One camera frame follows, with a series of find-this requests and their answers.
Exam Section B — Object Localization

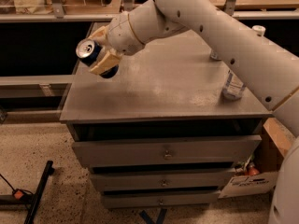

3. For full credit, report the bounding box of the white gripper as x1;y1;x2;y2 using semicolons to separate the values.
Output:
89;12;145;75

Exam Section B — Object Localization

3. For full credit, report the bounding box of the blue pepsi can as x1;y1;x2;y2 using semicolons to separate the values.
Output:
76;38;119;78

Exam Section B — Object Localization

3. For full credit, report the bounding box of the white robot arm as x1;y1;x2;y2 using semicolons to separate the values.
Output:
90;0;299;137

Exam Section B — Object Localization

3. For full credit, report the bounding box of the tall silver can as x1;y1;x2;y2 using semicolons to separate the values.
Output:
210;50;221;61

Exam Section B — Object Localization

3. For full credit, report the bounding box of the grey drawer cabinet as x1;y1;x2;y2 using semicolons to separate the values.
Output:
60;31;270;197

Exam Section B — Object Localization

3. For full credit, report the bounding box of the black metal stand leg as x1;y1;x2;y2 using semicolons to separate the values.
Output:
24;161;55;224

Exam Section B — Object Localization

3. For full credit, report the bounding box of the clear plastic water bottle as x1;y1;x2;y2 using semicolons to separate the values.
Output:
221;24;266;100

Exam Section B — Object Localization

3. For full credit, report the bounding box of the top grey drawer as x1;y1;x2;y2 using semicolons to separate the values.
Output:
72;135;262;167

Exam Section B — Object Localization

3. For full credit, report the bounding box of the grey drawer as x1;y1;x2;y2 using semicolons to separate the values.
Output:
101;190;221;209
91;168;234;191
72;135;262;167

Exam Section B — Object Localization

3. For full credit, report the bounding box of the bottom grey drawer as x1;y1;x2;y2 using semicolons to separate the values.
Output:
101;190;221;209

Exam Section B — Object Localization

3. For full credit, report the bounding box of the middle grey drawer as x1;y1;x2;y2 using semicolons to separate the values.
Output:
91;168;234;191

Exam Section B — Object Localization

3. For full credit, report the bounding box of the orange bottle in box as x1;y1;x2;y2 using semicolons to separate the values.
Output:
248;162;260;176

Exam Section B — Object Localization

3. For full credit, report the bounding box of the cardboard box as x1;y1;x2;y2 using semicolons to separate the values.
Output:
220;118;292;198

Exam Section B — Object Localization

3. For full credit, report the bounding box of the metal shelf frame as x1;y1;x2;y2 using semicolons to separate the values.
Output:
0;0;299;22

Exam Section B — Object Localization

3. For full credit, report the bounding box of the orange cable connector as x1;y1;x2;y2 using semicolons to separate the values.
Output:
13;189;24;200

